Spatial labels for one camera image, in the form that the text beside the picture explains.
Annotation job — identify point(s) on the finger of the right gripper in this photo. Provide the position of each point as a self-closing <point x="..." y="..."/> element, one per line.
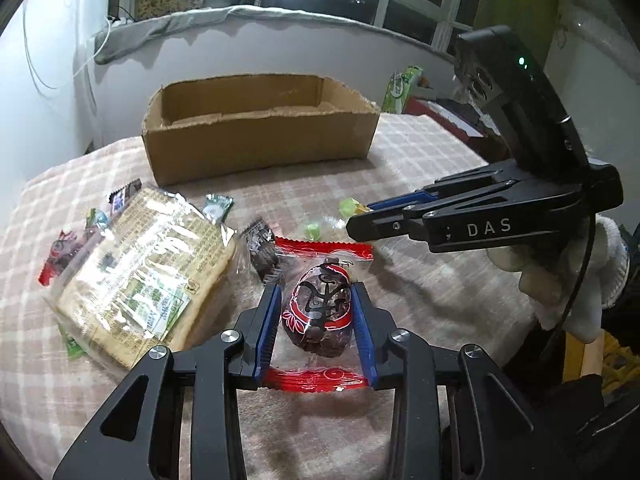
<point x="416" y="197"/>
<point x="390" y="222"/>

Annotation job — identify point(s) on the silver snack packet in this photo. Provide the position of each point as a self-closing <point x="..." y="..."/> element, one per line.
<point x="261" y="247"/>

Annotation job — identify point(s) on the light green wrapped candy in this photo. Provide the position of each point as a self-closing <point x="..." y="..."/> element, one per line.
<point x="315" y="231"/>

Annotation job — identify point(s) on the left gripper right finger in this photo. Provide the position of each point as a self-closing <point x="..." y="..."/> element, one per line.
<point x="456" y="415"/>

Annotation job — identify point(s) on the red dark snack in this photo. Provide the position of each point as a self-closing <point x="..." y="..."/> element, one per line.
<point x="315" y="350"/>

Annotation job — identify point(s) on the green tissue pack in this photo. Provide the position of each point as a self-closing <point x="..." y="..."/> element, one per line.
<point x="399" y="88"/>

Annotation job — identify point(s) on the round green jelly cup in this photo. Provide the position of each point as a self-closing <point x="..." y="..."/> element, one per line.
<point x="350" y="207"/>

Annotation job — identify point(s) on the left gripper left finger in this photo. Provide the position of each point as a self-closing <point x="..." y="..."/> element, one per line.
<point x="136" y="433"/>

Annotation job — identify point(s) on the right hand white glove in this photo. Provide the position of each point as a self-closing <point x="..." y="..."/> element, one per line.
<point x="565" y="289"/>

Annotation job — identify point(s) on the red dark snack packet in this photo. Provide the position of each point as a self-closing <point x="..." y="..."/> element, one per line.
<point x="62" y="251"/>

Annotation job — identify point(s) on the brown cardboard box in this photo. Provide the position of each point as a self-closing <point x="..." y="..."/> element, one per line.
<point x="204" y="128"/>

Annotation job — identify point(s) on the small green candy packet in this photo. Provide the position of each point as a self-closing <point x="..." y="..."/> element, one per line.
<point x="72" y="348"/>

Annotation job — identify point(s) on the large cracker pack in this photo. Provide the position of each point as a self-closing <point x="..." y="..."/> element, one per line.
<point x="157" y="274"/>

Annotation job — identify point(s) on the dark snickers bar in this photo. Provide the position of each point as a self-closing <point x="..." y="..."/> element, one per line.
<point x="120" y="197"/>

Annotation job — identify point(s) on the red box beside table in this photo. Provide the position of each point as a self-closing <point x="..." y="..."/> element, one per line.
<point x="463" y="122"/>

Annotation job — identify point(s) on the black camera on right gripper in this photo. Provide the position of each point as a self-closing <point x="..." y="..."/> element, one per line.
<point x="505" y="81"/>

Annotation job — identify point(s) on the green mint candy packet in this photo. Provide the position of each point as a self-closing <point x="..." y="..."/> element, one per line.
<point x="216" y="207"/>

